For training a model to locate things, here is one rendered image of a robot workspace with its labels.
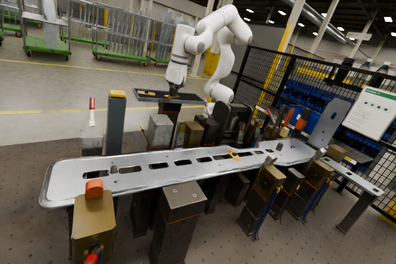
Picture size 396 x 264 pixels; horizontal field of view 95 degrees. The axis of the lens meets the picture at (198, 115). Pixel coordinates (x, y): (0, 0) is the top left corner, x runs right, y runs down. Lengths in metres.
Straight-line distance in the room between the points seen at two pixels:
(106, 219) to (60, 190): 0.21
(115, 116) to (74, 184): 0.36
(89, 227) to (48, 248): 0.44
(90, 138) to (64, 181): 0.16
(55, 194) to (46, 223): 0.35
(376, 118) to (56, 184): 1.71
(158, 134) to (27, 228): 0.57
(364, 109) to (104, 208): 1.60
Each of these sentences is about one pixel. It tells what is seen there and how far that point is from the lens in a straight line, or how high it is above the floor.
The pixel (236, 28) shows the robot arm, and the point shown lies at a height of 1.57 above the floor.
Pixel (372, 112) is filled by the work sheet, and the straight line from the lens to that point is 1.67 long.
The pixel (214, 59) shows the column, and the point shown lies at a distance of 8.77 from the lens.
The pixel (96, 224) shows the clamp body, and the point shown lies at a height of 1.06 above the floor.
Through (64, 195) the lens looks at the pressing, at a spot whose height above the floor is 1.00.
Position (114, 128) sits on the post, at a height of 0.99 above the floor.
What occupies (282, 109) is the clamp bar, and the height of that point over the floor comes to 1.19.
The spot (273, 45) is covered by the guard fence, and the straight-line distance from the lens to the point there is 3.45.
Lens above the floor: 1.46
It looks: 22 degrees down
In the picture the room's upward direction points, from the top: 15 degrees clockwise
